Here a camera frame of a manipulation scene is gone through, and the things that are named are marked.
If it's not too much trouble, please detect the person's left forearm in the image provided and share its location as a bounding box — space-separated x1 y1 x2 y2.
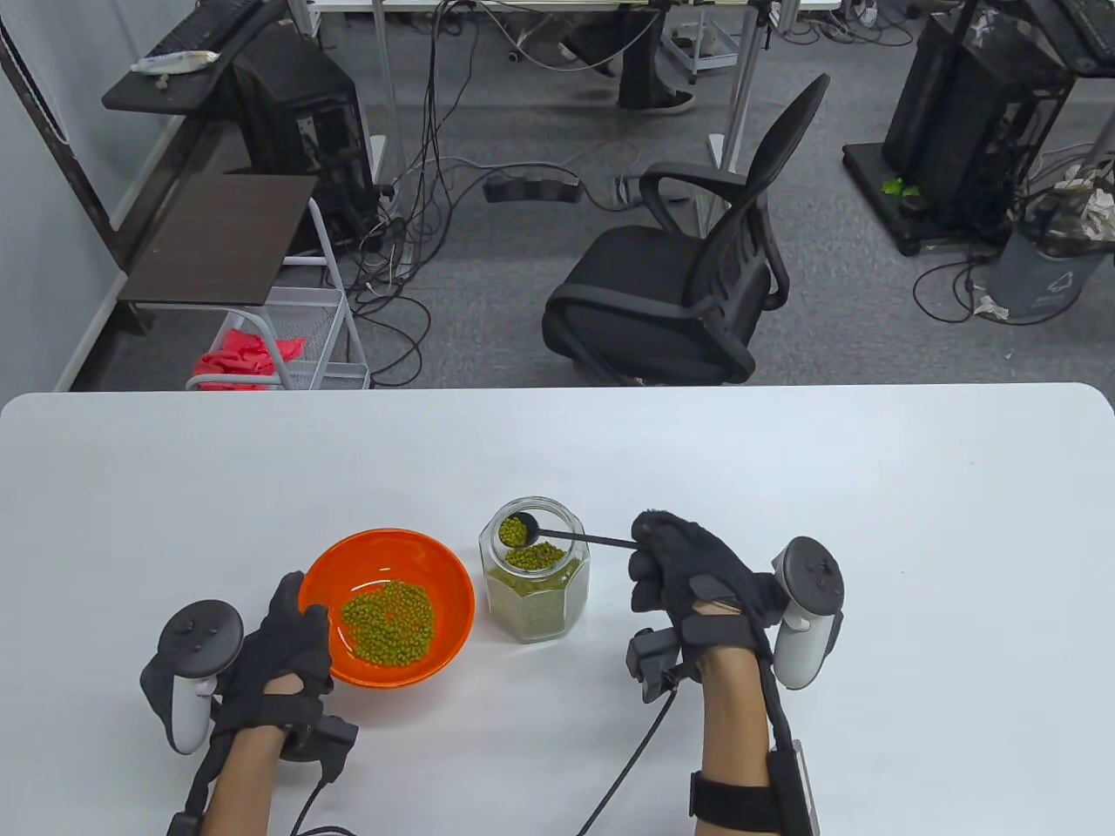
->
202 727 287 836

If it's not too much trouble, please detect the black shelf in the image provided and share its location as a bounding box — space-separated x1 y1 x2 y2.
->
1019 0 1115 78
102 17 288 116

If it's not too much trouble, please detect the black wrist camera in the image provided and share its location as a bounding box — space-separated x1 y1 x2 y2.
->
280 716 360 785
625 629 689 705

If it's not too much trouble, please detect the white rolling stand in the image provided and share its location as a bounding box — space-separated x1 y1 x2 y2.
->
655 4 741 85

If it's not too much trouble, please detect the orange bowl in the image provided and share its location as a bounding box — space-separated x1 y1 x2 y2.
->
298 528 476 689

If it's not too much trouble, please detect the black wrist strap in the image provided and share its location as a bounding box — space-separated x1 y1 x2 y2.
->
690 771 789 828

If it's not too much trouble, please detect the person's right forearm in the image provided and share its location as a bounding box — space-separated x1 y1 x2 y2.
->
697 646 776 836

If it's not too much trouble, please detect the black cable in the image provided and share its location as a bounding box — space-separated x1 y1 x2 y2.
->
575 671 685 836
289 779 358 836

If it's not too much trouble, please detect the person's right hand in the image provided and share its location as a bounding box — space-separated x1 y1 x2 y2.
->
629 510 789 650

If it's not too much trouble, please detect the black keyboard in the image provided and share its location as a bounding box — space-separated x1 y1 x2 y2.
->
148 0 262 55

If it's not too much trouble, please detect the pile of mung beans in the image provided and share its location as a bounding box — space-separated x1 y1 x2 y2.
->
486 518 583 641
340 581 436 669

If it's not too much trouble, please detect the white wire basket cart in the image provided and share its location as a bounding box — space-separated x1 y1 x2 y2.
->
185 196 373 391

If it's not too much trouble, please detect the black computer tower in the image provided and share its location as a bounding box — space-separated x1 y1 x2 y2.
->
882 0 1077 227
228 35 377 253

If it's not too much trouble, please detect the bundle of black cables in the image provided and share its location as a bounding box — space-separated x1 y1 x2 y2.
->
344 0 489 388

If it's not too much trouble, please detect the black office chair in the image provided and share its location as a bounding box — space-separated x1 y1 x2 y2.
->
542 73 831 386

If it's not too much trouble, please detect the person's left hand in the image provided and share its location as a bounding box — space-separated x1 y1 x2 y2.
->
209 571 336 739

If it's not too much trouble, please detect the dark wooden side table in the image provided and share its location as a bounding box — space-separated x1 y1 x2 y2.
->
118 172 319 307

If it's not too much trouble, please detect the clear glass jar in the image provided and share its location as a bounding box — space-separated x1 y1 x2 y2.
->
477 496 591 645

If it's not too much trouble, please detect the black measuring scoop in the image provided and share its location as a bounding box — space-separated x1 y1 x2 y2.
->
498 514 639 551

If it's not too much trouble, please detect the black wall post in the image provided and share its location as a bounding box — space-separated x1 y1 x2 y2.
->
0 13 153 336

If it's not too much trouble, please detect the black and white controller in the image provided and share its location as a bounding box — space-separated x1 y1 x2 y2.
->
139 601 245 755
771 536 846 691

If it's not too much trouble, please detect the white desk frame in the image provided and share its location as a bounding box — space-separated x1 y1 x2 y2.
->
287 0 841 236

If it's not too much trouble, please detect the red cloth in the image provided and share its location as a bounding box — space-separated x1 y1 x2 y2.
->
193 327 307 391

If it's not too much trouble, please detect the grey trash bin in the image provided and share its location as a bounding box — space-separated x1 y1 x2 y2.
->
986 187 1115 319

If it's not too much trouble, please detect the black power strip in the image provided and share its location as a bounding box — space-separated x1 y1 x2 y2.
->
483 172 583 206

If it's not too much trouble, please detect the white packet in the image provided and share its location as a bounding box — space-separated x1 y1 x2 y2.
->
131 50 221 74

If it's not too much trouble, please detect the black rolling platform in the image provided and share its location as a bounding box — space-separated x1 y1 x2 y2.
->
842 142 1016 258

